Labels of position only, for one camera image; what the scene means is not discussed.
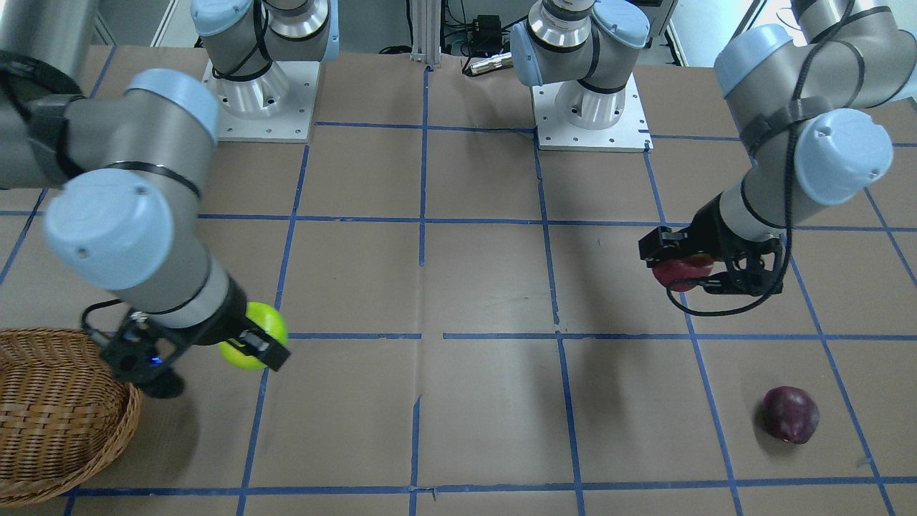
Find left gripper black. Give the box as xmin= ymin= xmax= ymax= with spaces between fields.
xmin=638 ymin=192 xmax=785 ymax=297

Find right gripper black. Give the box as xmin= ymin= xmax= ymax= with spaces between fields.
xmin=81 ymin=279 xmax=292 ymax=399

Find green apple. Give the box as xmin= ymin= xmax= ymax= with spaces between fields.
xmin=217 ymin=302 xmax=289 ymax=371

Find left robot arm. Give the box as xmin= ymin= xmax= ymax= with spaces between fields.
xmin=510 ymin=1 xmax=915 ymax=297

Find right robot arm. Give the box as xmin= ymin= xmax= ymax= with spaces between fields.
xmin=2 ymin=1 xmax=340 ymax=398

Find woven wicker basket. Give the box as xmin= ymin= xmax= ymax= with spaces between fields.
xmin=1 ymin=328 xmax=142 ymax=507

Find dark red apple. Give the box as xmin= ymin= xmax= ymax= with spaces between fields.
xmin=761 ymin=386 xmax=821 ymax=445

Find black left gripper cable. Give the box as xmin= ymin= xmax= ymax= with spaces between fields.
xmin=666 ymin=0 xmax=857 ymax=317

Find silver cable connector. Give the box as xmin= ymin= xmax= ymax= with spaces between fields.
xmin=465 ymin=52 xmax=513 ymax=77

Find aluminium frame post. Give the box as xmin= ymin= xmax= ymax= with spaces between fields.
xmin=408 ymin=0 xmax=443 ymax=68

